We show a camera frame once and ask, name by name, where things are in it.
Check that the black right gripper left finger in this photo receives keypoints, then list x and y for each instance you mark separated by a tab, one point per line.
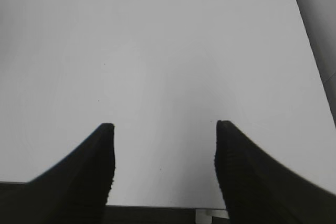
75	190

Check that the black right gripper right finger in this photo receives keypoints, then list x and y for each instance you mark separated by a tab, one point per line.
258	189

